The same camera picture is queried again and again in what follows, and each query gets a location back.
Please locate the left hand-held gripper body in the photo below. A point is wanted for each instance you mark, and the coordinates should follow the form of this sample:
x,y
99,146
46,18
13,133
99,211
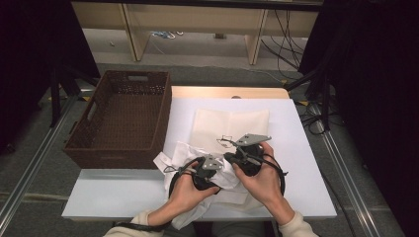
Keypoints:
x,y
206,177

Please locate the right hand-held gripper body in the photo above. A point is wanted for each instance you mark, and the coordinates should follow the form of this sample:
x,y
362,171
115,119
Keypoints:
x,y
250,161

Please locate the white shirt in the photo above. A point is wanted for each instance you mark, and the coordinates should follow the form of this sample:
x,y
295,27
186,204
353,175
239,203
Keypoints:
x,y
184,154

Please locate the cream cloth with print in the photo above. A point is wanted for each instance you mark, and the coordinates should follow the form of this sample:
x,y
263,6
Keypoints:
x,y
214,121

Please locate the brown woven basket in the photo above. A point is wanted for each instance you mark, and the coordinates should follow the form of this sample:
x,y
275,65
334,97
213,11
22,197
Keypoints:
x,y
125,125

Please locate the person's right hand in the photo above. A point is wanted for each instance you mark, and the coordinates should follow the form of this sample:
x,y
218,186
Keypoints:
x,y
263,184

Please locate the person's left hand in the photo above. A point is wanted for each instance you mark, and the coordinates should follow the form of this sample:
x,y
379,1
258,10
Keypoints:
x,y
186,197

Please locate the person's grey trousers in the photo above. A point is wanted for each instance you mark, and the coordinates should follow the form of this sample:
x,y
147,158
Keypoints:
x,y
230,230

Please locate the black tripod stand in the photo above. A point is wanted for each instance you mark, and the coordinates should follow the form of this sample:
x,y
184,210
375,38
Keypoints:
x,y
326,98
54,98

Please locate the small grey block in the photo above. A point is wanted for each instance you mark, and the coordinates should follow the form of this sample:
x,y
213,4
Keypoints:
x,y
220,35

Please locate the light wooden bench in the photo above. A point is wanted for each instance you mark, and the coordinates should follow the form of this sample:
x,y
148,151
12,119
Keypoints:
x,y
197,19

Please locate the black curtain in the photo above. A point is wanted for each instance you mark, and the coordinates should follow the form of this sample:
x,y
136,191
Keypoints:
x,y
33,49
378,98

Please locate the metal floor rail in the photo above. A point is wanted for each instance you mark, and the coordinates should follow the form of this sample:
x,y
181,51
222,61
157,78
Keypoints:
x,y
346,184
33,161

